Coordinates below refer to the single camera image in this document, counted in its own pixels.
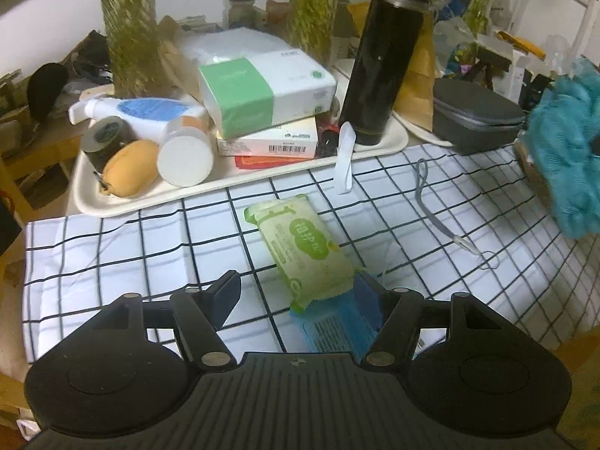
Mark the grey lanyard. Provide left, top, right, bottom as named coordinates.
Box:
left=415, top=158, right=504, bottom=270

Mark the teal fluffy cloth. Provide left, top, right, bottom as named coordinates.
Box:
left=527, top=56, right=600, bottom=240

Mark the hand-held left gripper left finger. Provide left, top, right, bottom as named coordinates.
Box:
left=91, top=270, right=242, bottom=372

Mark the brown paper bag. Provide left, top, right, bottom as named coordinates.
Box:
left=157, top=14, right=203, bottom=100

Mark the glass vase with bamboo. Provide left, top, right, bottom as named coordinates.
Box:
left=445, top=0, right=516, bottom=38
left=96, top=0, right=158, bottom=97
left=288, top=0, right=348, bottom=64

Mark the white checked tablecloth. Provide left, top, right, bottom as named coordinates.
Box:
left=21, top=143, right=600, bottom=366

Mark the wooden shelf unit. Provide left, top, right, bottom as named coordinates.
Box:
left=0, top=33, right=116, bottom=212

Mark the white flat box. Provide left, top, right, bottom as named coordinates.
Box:
left=216, top=116, right=320, bottom=159

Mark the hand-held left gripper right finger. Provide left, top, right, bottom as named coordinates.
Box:
left=354, top=274, right=507, bottom=369

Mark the white plastic bag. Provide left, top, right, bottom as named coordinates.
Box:
left=180, top=28, right=291, bottom=85

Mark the green white tissue pack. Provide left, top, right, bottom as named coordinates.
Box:
left=197, top=49, right=338, bottom=140

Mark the white blue spray bottle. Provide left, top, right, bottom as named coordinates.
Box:
left=69, top=97, right=209, bottom=139

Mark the black stand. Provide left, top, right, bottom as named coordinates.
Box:
left=471, top=51, right=513, bottom=90

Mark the white metal rack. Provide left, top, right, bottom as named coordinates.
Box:
left=513, top=0, right=600, bottom=64

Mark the orange mango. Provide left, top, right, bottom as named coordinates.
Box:
left=100, top=139, right=160, bottom=198

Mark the white elastic band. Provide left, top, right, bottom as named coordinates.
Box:
left=335, top=122, right=357, bottom=195

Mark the grey zip case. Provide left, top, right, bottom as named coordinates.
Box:
left=431, top=79, right=526, bottom=155

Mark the black round object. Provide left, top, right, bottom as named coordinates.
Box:
left=27, top=62, right=70, bottom=123

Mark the green wipes packet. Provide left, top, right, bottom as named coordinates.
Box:
left=244, top=195, right=357, bottom=312

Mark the blue wipes packet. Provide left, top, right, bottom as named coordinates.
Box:
left=289, top=286, right=383, bottom=352

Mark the red packet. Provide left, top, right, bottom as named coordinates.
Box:
left=233, top=152, right=305, bottom=170

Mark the blue patterned packet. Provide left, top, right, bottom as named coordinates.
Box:
left=444, top=43, right=479, bottom=78

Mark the black tape roll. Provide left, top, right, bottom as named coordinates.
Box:
left=81, top=116, right=134, bottom=172

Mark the glass jar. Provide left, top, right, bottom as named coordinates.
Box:
left=227, top=0, right=263, bottom=29

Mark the black thermos bottle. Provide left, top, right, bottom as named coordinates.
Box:
left=338, top=0, right=439, bottom=146

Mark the white round jar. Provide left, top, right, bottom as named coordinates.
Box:
left=157, top=117, right=214, bottom=187

